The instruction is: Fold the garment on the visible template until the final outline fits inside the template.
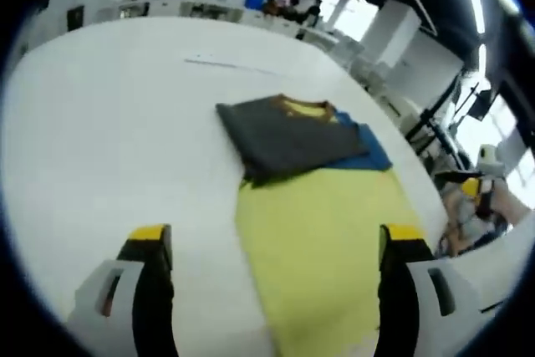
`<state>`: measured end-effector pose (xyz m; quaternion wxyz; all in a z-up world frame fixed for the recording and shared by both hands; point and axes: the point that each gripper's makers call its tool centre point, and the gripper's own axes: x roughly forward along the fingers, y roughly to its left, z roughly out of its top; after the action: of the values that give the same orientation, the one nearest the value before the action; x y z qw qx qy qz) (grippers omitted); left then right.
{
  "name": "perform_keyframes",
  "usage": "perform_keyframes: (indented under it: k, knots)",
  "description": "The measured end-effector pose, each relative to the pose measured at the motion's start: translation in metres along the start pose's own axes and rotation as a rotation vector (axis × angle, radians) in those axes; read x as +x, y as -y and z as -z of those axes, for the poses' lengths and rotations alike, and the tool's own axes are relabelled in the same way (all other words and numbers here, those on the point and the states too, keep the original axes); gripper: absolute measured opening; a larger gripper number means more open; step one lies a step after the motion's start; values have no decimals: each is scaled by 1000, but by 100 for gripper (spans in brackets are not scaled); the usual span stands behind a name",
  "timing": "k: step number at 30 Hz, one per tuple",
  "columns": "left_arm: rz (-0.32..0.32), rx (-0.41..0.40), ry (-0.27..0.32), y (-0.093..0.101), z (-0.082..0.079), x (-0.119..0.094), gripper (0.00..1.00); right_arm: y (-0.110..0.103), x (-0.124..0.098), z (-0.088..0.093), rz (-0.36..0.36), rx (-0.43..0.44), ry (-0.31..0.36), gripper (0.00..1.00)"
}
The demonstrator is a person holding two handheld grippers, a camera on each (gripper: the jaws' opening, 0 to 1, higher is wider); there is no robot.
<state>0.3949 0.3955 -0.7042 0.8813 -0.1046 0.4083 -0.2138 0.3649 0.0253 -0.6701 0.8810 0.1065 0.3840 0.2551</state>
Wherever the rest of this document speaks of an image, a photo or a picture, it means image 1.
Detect black flat panel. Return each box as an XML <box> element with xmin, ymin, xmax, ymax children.
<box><xmin>65</xmin><ymin>4</ymin><xmax>85</xmax><ymax>33</ymax></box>

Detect long white counter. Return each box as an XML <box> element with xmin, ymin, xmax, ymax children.
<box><xmin>95</xmin><ymin>0</ymin><xmax>339</xmax><ymax>47</ymax></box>

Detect yellow garment grey blue sleeves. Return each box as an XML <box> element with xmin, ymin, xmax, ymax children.
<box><xmin>215</xmin><ymin>93</ymin><xmax>427</xmax><ymax>357</ymax></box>

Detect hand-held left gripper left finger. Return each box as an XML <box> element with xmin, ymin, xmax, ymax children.
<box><xmin>66</xmin><ymin>222</ymin><xmax>180</xmax><ymax>357</ymax></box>

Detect black monitor on stand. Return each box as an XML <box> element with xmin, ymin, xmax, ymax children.
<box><xmin>467</xmin><ymin>89</ymin><xmax>494</xmax><ymax>122</ymax></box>

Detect white table socket panel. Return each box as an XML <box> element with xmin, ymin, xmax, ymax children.
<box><xmin>183</xmin><ymin>54</ymin><xmax>289</xmax><ymax>78</ymax></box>

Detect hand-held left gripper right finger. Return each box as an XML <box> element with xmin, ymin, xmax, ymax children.
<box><xmin>374</xmin><ymin>222</ymin><xmax>482</xmax><ymax>357</ymax></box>

